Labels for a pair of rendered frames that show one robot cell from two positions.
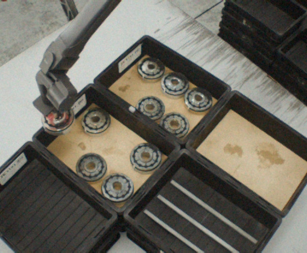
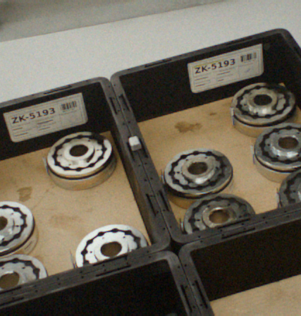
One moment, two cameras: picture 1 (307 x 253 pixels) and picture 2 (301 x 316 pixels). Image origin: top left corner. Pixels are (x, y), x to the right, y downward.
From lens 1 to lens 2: 0.76 m
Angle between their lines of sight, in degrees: 34
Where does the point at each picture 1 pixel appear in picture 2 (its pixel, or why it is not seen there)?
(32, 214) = not seen: outside the picture
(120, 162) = (65, 250)
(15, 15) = not seen: hidden behind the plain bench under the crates
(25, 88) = (44, 85)
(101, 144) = (59, 204)
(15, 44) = not seen: hidden behind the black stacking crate
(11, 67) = (48, 44)
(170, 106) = (250, 190)
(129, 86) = (201, 128)
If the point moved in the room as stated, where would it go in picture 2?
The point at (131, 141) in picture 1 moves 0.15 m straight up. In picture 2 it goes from (119, 221) to (101, 144)
